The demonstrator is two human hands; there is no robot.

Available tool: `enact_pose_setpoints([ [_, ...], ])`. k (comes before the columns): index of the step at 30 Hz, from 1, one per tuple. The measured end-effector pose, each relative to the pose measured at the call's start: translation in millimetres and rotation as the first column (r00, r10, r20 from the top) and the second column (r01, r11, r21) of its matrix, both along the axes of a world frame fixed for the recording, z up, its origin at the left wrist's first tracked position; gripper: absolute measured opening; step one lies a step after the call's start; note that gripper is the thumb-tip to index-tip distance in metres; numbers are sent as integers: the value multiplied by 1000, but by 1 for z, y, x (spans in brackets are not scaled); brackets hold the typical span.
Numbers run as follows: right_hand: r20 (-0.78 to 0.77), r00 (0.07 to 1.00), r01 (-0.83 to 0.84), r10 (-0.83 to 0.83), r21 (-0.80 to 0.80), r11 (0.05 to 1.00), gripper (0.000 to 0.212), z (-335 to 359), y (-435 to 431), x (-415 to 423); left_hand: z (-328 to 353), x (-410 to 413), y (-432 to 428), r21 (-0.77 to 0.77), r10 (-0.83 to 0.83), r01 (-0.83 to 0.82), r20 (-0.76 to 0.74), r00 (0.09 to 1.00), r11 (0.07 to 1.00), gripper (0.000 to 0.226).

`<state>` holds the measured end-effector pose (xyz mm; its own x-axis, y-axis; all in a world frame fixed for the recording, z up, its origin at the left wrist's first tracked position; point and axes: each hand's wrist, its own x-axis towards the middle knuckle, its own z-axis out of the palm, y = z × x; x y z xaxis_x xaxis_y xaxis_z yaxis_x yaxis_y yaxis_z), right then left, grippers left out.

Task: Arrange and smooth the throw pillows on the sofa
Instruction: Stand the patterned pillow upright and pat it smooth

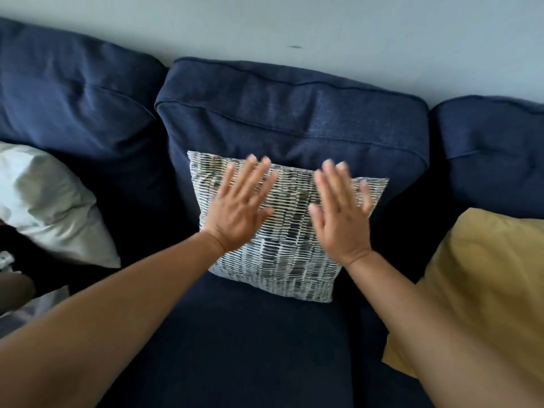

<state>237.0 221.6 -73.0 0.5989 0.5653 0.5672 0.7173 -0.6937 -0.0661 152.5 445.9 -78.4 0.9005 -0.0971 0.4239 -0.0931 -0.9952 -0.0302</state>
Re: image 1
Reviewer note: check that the person's right hand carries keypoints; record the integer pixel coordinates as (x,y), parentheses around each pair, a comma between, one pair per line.
(344,220)

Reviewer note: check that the yellow cushion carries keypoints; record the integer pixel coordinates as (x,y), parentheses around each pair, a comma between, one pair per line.
(497,267)

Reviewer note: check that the person's left forearm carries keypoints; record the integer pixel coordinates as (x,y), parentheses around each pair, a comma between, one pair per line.
(106,327)

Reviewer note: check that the person's right forearm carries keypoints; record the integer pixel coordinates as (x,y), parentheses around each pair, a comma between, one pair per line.
(437,344)

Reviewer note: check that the black white patterned cushion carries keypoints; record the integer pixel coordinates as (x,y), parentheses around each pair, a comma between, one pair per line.
(289,259)

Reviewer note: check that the navy sofa back cushion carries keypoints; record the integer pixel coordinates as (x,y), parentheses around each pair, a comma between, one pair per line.
(72,89)
(493,152)
(297,110)

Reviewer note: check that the navy blue sofa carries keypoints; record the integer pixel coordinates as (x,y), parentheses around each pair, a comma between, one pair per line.
(255,348)

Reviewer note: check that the person's left hand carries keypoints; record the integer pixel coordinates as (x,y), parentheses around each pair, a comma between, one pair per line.
(236,212)

